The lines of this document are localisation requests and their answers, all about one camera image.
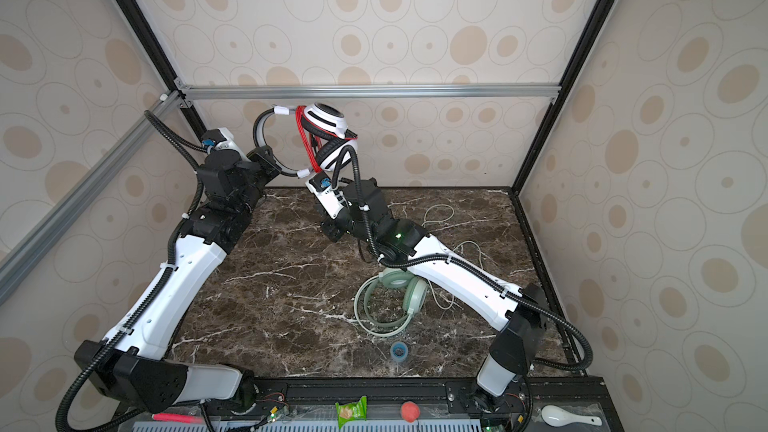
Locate red headphone cable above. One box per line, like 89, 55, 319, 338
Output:
293, 105, 360, 174

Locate black white headphones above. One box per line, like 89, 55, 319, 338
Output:
252, 103, 358, 178

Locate mint green headphones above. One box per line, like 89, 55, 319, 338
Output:
353, 269, 429, 338

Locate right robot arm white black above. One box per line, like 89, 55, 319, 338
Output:
306, 145, 594, 397

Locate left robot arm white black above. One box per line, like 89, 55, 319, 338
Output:
55, 111, 279, 431

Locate blue tape roll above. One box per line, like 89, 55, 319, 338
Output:
390, 341, 409, 363

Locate green snack packet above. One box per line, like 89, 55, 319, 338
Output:
335, 396, 368, 428

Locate red ball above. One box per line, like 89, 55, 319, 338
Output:
400, 401, 421, 423

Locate pink marker pen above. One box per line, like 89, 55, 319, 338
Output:
152, 413, 204, 425

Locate white ceramic spoon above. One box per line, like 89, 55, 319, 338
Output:
541, 405, 603, 428

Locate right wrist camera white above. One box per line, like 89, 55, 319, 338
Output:
305, 172, 344, 219

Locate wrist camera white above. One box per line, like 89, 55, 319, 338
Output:
201, 127, 248, 161
305, 172, 344, 219

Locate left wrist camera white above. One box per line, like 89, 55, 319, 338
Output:
201, 127, 248, 161

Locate horizontal aluminium frame bar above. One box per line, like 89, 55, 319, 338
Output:
179, 83, 561, 101

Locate diagonal aluminium frame bar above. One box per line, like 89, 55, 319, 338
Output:
1, 115, 179, 302

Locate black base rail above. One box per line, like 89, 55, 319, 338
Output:
105, 375, 625, 432

